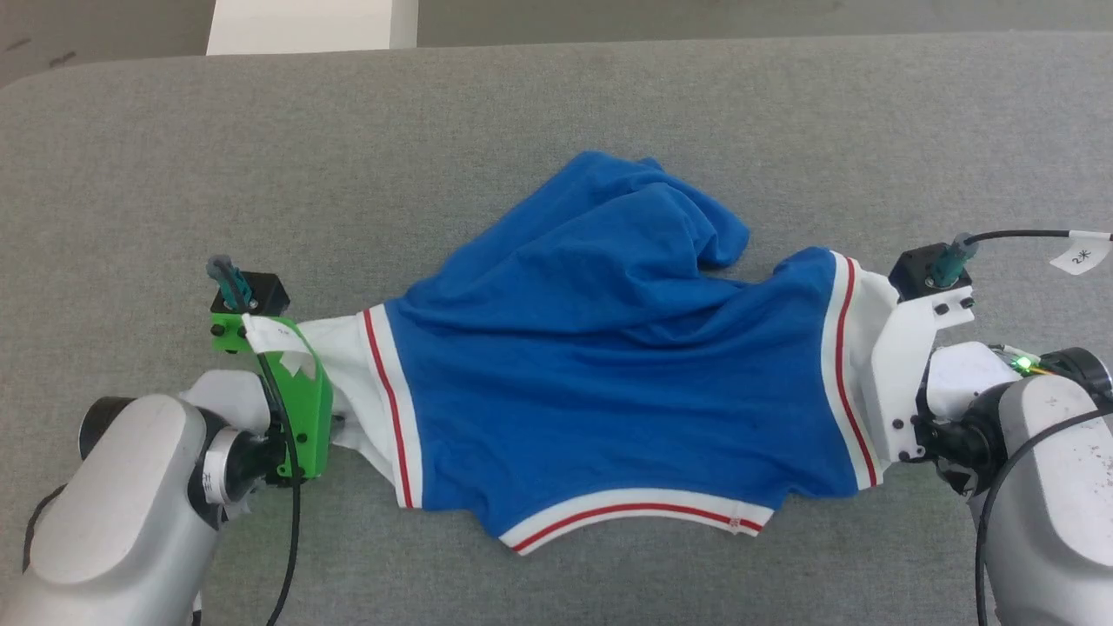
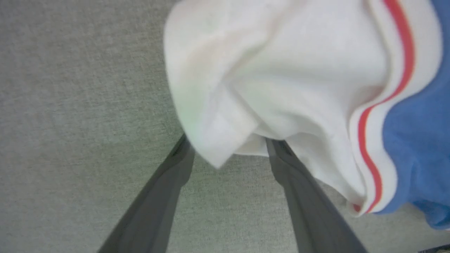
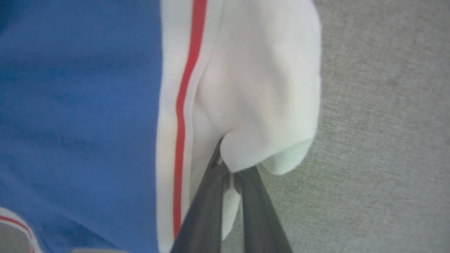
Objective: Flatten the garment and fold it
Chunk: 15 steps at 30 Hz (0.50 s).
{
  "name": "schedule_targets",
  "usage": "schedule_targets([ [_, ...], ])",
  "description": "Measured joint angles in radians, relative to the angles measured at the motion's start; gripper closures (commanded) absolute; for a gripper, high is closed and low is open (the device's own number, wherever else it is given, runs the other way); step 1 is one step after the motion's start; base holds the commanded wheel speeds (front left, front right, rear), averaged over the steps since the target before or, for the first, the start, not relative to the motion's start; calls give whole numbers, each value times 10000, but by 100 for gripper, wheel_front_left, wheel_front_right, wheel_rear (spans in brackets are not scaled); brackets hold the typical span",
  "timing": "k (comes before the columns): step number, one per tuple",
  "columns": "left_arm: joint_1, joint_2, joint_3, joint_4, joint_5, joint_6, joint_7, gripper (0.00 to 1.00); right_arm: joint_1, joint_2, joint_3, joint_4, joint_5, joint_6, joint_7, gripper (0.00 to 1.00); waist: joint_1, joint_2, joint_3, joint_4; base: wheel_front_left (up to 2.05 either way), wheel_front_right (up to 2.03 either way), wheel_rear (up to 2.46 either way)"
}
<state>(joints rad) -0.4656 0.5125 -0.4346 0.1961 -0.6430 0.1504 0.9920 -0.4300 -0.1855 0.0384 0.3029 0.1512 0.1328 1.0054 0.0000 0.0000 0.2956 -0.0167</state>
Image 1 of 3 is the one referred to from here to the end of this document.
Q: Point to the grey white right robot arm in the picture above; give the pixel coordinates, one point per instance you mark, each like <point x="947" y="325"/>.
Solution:
<point x="1052" y="487"/>

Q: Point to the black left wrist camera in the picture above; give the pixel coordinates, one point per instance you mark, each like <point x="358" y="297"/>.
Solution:
<point x="265" y="294"/>

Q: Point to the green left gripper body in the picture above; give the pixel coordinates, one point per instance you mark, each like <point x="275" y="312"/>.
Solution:
<point x="309" y="417"/>

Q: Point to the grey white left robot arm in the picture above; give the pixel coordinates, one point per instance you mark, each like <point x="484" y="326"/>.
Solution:
<point x="122" y="496"/>

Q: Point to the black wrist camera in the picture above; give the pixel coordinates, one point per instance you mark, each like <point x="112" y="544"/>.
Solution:
<point x="265" y="294"/>
<point x="913" y="269"/>

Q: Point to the white box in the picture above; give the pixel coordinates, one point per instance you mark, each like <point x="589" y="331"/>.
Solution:
<point x="300" y="26"/>

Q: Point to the grey upholstered surface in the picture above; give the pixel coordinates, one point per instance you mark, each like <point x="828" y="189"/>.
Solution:
<point x="556" y="96"/>

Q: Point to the blue white basketball jersey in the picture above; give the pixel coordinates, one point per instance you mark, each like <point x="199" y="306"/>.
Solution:
<point x="609" y="382"/>

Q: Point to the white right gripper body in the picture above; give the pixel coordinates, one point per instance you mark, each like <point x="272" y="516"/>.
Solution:
<point x="896" y="382"/>

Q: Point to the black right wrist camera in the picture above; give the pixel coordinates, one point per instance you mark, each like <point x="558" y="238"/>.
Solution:
<point x="913" y="269"/>

